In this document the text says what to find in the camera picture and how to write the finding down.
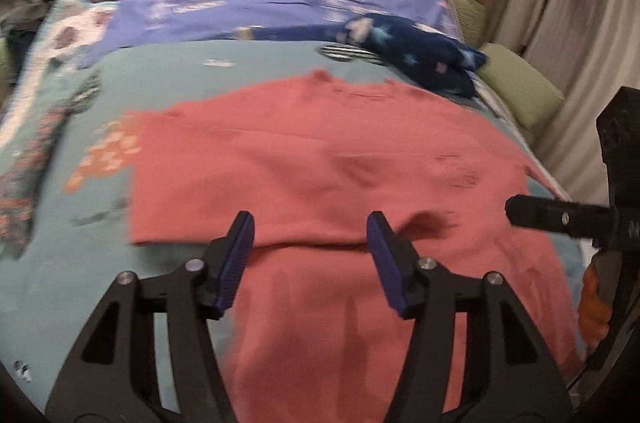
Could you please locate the white patterned quilt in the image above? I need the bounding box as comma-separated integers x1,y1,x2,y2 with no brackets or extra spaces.
1,0,118,150

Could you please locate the navy star fleece garment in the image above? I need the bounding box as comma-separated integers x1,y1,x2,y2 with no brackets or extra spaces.
336,13,487,99

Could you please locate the green pillow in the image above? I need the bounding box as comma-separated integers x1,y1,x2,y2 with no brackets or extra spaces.
450,0,487,48
477,42,564,130

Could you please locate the pile of grey clothes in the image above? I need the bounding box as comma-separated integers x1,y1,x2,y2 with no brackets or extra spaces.
1,0,55,74

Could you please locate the pink knit shirt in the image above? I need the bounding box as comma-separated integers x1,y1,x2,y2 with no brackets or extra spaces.
129,71,580,422

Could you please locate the green pillow far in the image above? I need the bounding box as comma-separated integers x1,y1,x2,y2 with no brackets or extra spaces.
450,0,487,48

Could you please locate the right hand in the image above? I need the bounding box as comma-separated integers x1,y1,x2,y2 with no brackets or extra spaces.
577,265,612,349

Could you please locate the teal cartoon blanket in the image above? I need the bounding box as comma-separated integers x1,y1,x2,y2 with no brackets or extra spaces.
1,40,584,407

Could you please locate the beige curtain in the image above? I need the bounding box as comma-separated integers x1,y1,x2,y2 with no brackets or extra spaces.
496,0,639,203

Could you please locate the green pillow near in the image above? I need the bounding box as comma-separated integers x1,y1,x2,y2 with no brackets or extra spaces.
477,42,564,130

